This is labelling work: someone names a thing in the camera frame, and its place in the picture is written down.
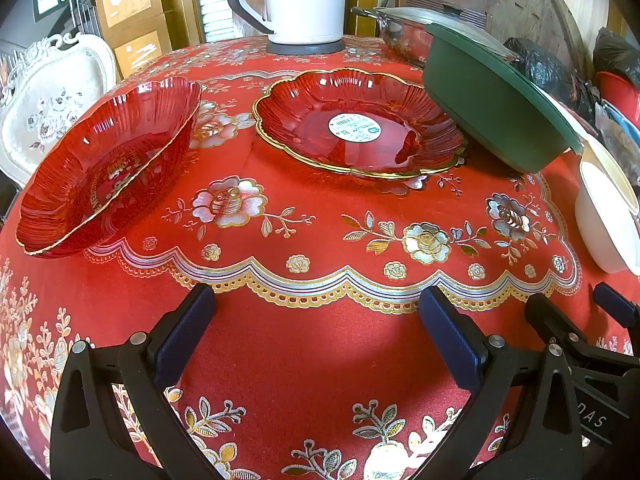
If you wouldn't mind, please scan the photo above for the red plastic basin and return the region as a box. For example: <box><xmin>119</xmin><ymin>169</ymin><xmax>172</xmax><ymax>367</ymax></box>
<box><xmin>595</xmin><ymin>71</ymin><xmax>640</xmax><ymax>126</ymax></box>

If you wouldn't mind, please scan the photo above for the black plastic bag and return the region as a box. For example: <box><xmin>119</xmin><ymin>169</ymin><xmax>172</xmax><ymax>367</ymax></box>
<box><xmin>592</xmin><ymin>27</ymin><xmax>640</xmax><ymax>91</ymax></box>
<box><xmin>502</xmin><ymin>37</ymin><xmax>598</xmax><ymax>121</ymax></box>

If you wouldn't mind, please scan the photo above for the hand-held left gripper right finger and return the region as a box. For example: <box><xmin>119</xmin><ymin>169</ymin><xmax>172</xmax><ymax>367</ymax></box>
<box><xmin>417</xmin><ymin>287</ymin><xmax>583</xmax><ymax>480</ymax></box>

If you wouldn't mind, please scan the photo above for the blue plastic basin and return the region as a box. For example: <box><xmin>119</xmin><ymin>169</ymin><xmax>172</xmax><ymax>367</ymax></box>
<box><xmin>600</xmin><ymin>100</ymin><xmax>640</xmax><ymax>133</ymax></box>

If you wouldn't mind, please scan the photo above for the green plastic bowl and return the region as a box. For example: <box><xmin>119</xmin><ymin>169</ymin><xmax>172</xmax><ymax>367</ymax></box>
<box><xmin>422</xmin><ymin>22</ymin><xmax>585</xmax><ymax>173</ymax></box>

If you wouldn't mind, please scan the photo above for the steel pot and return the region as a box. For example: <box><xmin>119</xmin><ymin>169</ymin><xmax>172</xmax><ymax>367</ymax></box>
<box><xmin>351</xmin><ymin>6</ymin><xmax>501</xmax><ymax>68</ymax></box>

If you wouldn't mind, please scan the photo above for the white louvered door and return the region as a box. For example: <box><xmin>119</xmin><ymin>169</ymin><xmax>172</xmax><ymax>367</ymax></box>
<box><xmin>192</xmin><ymin>0</ymin><xmax>241</xmax><ymax>43</ymax></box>

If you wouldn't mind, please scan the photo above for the metal railing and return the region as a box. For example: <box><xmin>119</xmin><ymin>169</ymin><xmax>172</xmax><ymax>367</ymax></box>
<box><xmin>65</xmin><ymin>0</ymin><xmax>107</xmax><ymax>43</ymax></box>

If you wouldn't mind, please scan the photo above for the cream plastic colander bowl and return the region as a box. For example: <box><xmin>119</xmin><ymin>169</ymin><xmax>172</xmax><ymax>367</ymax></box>
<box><xmin>580</xmin><ymin>137</ymin><xmax>640</xmax><ymax>207</ymax></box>

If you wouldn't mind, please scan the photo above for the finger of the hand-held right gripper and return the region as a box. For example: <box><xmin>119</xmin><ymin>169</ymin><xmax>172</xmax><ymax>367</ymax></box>
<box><xmin>524</xmin><ymin>291</ymin><xmax>640</xmax><ymax>378</ymax></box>
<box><xmin>592</xmin><ymin>282</ymin><xmax>640</xmax><ymax>332</ymax></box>

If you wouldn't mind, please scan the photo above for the white electric kettle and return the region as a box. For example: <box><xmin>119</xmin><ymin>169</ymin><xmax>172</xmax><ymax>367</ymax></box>
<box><xmin>226</xmin><ymin>0</ymin><xmax>348</xmax><ymax>56</ymax></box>

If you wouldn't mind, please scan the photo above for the white bowl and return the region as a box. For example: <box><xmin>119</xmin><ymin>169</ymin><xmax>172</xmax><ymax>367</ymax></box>
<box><xmin>574</xmin><ymin>160</ymin><xmax>640</xmax><ymax>275</ymax></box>

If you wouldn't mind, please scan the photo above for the white ornate chair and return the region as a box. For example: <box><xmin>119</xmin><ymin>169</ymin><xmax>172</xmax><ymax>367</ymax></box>
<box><xmin>0</xmin><ymin>32</ymin><xmax>118</xmax><ymax>186</ymax></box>

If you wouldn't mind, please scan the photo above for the glass pot lid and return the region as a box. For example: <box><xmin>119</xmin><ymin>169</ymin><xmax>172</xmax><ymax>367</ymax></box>
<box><xmin>372</xmin><ymin>6</ymin><xmax>516</xmax><ymax>63</ymax></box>

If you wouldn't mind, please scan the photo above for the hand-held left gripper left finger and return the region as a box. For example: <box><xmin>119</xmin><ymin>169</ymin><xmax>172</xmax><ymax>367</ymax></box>
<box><xmin>50</xmin><ymin>282</ymin><xmax>236</xmax><ymax>480</ymax></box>

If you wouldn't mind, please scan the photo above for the red floral tablecloth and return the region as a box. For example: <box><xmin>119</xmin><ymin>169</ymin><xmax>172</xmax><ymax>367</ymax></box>
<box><xmin>0</xmin><ymin>35</ymin><xmax>640</xmax><ymax>480</ymax></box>

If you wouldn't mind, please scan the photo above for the red glass plate white sticker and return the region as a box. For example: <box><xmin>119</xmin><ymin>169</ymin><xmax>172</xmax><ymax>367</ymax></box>
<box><xmin>251</xmin><ymin>67</ymin><xmax>468</xmax><ymax>181</ymax></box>

